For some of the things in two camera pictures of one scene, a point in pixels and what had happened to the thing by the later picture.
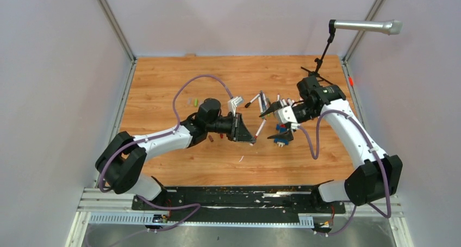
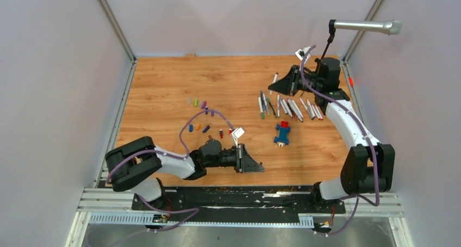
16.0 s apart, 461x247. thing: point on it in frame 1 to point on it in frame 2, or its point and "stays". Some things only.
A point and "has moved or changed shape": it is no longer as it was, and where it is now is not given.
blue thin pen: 262,100 stays
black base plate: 238,202 stays
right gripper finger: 274,106 to 288,87
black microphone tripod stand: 332,26 stays
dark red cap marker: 260,128 has moved or changed shape
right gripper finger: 287,135 to 288,84
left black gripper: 240,133 to 247,164
